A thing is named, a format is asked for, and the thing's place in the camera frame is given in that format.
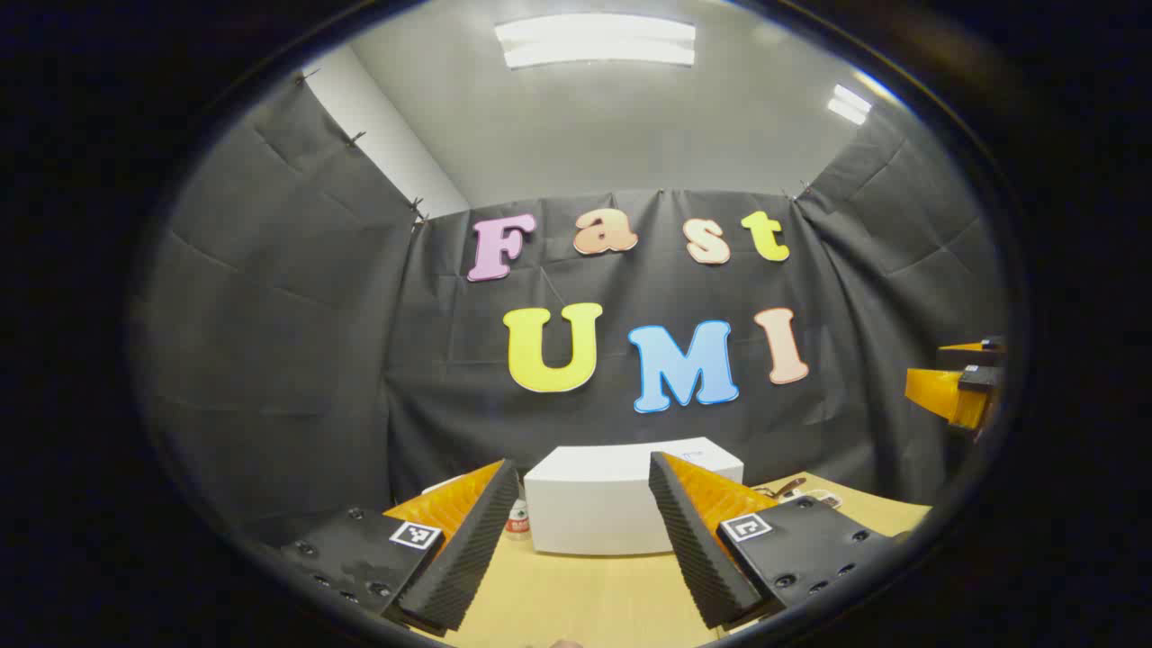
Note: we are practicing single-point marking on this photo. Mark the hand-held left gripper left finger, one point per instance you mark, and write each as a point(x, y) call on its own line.
point(468, 558)

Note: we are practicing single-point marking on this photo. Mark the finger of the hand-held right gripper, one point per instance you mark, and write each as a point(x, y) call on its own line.
point(976, 351)
point(945, 391)

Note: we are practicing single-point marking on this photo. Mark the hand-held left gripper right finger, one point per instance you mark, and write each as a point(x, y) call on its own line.
point(697, 558)

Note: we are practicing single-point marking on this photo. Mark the white microwave oven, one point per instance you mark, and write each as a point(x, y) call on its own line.
point(594, 504)

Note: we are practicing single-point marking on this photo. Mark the clear red label water bottle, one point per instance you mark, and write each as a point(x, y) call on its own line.
point(517, 520)

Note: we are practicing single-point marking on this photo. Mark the white divided grain dish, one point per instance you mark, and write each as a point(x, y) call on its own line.
point(821, 498)

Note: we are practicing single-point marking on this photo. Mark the long ceiling light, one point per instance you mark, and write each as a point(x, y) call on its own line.
point(594, 40)

